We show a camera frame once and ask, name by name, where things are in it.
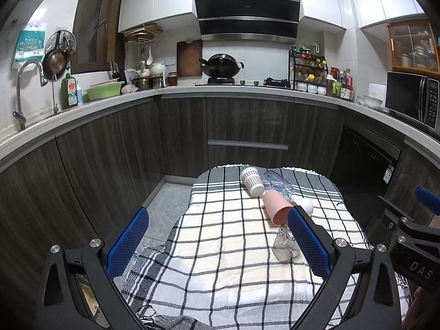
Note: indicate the black knife block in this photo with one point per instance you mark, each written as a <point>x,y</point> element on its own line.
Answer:
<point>117,73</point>

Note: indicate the black microwave oven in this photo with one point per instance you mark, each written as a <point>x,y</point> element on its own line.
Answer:
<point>407,96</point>

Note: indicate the black built-in dishwasher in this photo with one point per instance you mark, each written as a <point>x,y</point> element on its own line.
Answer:
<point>364,165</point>

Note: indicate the person's right hand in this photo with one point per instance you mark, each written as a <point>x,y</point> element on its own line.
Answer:
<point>424,311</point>

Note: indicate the dark soy sauce bottle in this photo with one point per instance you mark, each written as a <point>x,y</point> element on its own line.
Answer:
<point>349,86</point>

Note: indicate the dark wood drawer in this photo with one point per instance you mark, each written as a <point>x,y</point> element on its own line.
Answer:
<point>247,154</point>

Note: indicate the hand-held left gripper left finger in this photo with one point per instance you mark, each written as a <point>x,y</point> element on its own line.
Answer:
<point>127,244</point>

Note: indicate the hanging metal steamer rack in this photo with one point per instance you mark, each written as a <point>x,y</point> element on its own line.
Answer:
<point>63,41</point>

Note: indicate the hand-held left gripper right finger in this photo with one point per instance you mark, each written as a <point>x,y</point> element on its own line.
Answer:
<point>306,244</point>

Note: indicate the white teapot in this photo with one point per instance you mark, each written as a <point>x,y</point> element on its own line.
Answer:
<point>158,69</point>

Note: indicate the black range hood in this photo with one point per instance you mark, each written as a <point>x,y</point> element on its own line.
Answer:
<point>247,7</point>

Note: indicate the green white plastic bag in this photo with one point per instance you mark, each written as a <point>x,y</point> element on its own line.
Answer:
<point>29,46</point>

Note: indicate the black gas stove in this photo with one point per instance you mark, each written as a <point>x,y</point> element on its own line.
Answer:
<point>227,81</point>

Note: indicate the wooden hanging rack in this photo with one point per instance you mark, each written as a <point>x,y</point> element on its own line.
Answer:
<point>142,32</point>

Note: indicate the large white bowl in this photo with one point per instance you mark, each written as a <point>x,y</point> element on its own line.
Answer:
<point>373,101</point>

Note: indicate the white milk pan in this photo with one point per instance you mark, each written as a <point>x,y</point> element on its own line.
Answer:
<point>142,73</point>

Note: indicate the small steel pot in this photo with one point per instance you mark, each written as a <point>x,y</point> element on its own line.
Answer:
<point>158,82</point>

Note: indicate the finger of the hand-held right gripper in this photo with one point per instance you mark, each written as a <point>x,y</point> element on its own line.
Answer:
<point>426,197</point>

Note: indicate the green label bottle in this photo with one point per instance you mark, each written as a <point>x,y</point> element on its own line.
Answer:
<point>343,91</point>

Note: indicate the white wall outlet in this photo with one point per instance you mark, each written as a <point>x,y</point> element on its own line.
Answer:
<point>168,61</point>

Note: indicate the small white bowl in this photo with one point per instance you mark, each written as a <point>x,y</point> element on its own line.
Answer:
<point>361,100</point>

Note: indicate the green dish soap bottle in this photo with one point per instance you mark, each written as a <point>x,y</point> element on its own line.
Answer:
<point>69,91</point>

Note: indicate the black white checked tablecloth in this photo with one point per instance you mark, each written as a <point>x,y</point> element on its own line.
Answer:
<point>223,247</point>

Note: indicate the pink cup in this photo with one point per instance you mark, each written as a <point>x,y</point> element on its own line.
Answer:
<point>276,209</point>

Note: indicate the plain white cup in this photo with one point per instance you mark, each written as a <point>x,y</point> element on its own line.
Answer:
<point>305,206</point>

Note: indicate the white ladle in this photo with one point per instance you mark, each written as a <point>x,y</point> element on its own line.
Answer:
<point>150,58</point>

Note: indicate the white blue bottle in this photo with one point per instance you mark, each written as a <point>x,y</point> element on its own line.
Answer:
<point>79,94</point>

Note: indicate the black wok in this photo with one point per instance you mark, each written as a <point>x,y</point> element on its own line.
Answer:
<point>221,65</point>

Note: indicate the green plastic basin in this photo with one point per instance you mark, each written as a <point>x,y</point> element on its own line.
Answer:
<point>103,92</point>

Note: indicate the wooden glass door cabinet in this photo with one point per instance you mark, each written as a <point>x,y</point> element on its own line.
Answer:
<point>412,44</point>

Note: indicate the tall chrome faucet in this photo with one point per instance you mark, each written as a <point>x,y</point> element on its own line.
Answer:
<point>29,65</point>

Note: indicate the clear drinking glass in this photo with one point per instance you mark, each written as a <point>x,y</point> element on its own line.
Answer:
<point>283,245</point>

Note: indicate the hanging frying pan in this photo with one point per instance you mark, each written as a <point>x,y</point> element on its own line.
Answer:
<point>54,62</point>

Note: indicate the white rice cooker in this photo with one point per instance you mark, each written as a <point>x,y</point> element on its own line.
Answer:
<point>376,91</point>

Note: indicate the pink cloth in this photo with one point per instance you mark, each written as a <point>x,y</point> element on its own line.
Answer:
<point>129,88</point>

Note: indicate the brown wooden cutting board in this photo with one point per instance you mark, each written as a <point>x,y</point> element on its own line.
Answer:
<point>189,58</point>

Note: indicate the brown glass jar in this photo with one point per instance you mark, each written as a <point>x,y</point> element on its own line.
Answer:
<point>172,79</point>

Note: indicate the steel cooking pot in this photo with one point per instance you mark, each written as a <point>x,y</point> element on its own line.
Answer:
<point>142,83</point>

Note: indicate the white patterned paper cup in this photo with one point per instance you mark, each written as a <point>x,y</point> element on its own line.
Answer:
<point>252,182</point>

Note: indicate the clear plastic cup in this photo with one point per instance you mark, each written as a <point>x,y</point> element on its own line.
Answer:
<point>279,184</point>

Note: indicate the dark wooden window frame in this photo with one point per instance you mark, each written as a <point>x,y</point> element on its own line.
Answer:
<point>96,24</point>

